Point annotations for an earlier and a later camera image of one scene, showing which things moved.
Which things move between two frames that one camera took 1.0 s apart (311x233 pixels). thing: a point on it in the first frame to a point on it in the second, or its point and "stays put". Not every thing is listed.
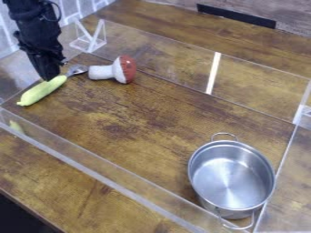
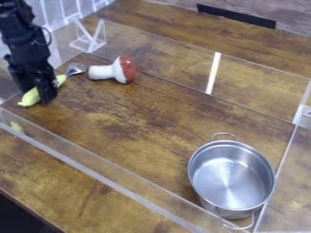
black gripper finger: x=47 y=65 to x=47 y=86
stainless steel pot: x=233 y=178 stays put
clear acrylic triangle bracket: x=87 y=42 stays put
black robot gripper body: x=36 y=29 to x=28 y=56
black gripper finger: x=39 y=64 to x=24 y=81
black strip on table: x=237 y=15 stays put
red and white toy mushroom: x=123 y=70 stays put
